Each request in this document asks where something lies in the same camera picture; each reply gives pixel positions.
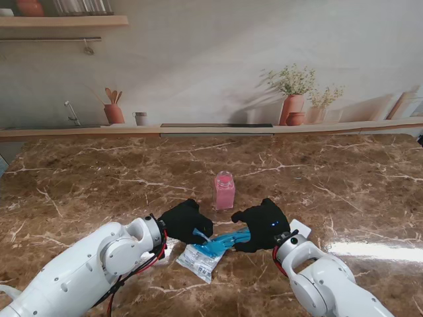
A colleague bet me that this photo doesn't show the wooden wall shelf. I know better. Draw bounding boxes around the wooden wall shelf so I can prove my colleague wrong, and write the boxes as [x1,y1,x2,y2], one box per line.
[0,15,129,28]

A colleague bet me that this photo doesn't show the white square bottle cap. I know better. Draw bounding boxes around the white square bottle cap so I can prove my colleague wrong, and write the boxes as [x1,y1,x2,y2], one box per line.
[289,219,311,237]

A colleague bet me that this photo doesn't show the white blue salt bag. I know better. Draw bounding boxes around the white blue salt bag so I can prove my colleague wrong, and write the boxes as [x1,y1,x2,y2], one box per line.
[176,243,229,284]

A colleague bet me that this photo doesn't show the clear bottle with pink seasoning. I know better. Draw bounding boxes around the clear bottle with pink seasoning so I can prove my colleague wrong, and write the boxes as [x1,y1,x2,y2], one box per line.
[213,170,236,211]

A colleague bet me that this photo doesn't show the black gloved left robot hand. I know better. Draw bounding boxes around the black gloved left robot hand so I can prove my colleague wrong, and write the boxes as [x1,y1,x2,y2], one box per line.
[157,198,214,246]

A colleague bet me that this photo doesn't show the red black left arm cables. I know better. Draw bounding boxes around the red black left arm cables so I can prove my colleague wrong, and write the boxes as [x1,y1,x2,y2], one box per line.
[89,229,169,317]

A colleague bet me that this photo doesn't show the leaning wooden cutting boards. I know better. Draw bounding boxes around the leaning wooden cutting boards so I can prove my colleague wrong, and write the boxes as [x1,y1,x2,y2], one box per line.
[386,86,423,120]

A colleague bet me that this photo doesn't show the long wooden counter ledge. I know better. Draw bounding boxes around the long wooden counter ledge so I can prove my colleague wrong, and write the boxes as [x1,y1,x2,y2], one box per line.
[0,117,423,143]

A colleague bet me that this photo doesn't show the round terracotta jar on shelf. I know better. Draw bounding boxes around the round terracotta jar on shelf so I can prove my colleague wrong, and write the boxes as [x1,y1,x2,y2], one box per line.
[15,0,44,17]

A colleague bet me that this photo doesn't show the small round terracotta pot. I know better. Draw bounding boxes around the small round terracotta pot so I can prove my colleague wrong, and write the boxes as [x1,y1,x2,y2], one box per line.
[286,112,307,127]

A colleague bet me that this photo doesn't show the red black right arm cables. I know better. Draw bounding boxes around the red black right arm cables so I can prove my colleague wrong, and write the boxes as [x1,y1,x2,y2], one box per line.
[272,247,286,275]

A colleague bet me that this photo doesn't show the pale vase with flowers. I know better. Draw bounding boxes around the pale vase with flowers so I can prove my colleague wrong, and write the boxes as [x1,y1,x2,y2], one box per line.
[307,84,344,125]

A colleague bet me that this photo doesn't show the red black arm cables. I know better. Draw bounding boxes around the red black arm cables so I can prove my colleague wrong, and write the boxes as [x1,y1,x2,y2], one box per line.
[272,247,286,275]
[89,229,169,317]

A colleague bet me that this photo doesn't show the blue plastic bag clip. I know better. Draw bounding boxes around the blue plastic bag clip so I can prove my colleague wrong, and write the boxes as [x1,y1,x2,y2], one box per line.
[194,227,252,258]

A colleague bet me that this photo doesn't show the glass jars on shelf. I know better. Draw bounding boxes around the glass jars on shelf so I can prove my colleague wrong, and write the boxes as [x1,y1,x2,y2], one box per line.
[54,0,113,17]

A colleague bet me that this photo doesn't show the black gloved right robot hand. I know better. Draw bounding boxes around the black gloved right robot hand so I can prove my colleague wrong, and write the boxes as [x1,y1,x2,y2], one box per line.
[231,197,291,254]

